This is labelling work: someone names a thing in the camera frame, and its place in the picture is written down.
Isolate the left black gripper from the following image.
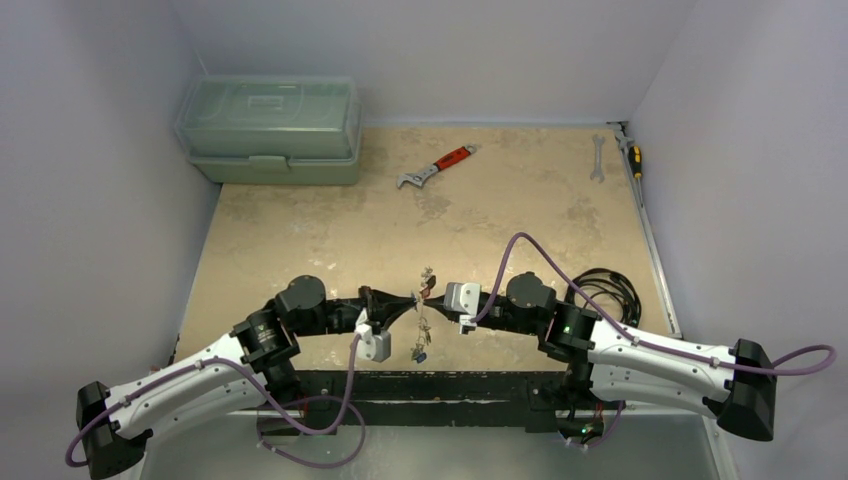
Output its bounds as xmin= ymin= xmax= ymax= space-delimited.
xmin=293 ymin=285 xmax=415 ymax=337

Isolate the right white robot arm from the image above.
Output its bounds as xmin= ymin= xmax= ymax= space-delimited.
xmin=425 ymin=272 xmax=777 ymax=442

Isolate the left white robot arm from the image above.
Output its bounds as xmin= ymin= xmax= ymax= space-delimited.
xmin=65 ymin=275 xmax=418 ymax=479

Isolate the silver open-end spanner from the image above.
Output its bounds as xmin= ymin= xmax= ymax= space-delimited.
xmin=589 ymin=134 xmax=605 ymax=183

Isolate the green translucent plastic toolbox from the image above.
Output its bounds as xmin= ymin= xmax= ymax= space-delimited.
xmin=175 ymin=75 xmax=363 ymax=186

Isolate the yellow black screwdriver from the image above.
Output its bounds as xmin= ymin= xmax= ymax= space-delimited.
xmin=628 ymin=145 xmax=642 ymax=181

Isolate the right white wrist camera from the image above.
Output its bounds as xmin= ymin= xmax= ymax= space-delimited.
xmin=444 ymin=282 xmax=481 ymax=335

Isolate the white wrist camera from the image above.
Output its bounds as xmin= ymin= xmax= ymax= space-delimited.
xmin=444 ymin=282 xmax=481 ymax=335
xmin=354 ymin=309 xmax=392 ymax=363

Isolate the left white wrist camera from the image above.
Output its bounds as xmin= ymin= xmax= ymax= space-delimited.
xmin=354 ymin=309 xmax=392 ymax=363

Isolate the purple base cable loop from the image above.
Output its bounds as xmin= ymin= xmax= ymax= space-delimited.
xmin=255 ymin=389 xmax=368 ymax=468

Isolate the red handled adjustable wrench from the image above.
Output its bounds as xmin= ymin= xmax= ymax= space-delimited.
xmin=396 ymin=144 xmax=478 ymax=189

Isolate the black cable bundle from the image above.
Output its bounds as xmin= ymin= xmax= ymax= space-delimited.
xmin=566 ymin=267 xmax=643 ymax=329

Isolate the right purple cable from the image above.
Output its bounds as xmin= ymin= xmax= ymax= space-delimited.
xmin=470 ymin=233 xmax=837 ymax=378

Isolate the aluminium side rail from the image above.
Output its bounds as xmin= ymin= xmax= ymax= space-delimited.
xmin=606 ymin=121 xmax=684 ymax=339

